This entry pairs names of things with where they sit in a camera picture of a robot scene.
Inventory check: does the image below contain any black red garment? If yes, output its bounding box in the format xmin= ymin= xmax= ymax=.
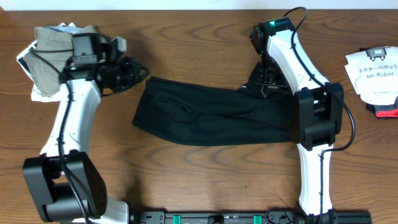
xmin=360 ymin=47 xmax=397 ymax=119

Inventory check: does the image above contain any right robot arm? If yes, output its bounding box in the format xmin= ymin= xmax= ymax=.
xmin=249 ymin=16 xmax=344 ymax=223

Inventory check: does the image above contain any white printed garment under khaki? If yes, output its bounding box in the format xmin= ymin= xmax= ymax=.
xmin=16 ymin=22 xmax=100 ymax=103

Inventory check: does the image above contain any khaki folded shirt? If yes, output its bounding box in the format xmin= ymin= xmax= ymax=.
xmin=24 ymin=25 xmax=100 ymax=98

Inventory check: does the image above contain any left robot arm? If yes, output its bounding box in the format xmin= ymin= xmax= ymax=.
xmin=22 ymin=33 xmax=149 ymax=223

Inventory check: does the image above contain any black t-shirt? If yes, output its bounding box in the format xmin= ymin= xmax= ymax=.
xmin=132 ymin=63 xmax=291 ymax=146

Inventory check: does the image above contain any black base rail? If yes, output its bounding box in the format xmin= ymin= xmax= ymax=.
xmin=129 ymin=208 xmax=373 ymax=224

